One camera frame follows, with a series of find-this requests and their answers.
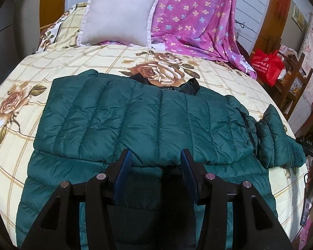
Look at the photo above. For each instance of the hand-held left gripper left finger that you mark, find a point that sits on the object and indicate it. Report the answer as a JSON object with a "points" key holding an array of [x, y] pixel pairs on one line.
{"points": [[125, 166]]}

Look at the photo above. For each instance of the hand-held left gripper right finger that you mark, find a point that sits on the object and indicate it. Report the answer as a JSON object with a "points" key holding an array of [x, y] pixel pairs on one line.
{"points": [[187, 169]]}

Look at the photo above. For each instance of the dark green puffer jacket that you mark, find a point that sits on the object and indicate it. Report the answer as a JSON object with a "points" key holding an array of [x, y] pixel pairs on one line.
{"points": [[146, 114]]}

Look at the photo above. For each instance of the wooden shelf rack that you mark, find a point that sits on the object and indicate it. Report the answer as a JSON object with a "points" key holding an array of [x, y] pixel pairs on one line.
{"points": [[285, 93]]}

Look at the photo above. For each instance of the red shopping bag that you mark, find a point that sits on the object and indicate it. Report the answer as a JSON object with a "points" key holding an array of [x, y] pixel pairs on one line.
{"points": [[267, 66]]}

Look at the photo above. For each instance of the bed with floral sheet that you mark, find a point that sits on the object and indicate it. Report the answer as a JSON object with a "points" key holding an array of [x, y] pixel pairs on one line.
{"points": [[67, 62]]}

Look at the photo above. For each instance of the white square pillow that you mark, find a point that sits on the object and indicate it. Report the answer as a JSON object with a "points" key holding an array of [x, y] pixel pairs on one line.
{"points": [[117, 15]]}

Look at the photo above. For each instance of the pink floral blanket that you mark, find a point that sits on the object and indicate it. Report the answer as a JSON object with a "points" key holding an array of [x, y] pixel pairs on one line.
{"points": [[198, 18]]}

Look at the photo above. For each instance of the wooden headboard with white panels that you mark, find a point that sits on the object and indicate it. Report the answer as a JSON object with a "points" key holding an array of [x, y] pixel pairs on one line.
{"points": [[52, 0]]}

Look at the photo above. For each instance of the framed wall picture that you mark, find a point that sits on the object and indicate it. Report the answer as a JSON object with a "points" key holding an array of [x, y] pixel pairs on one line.
{"points": [[299, 17]]}

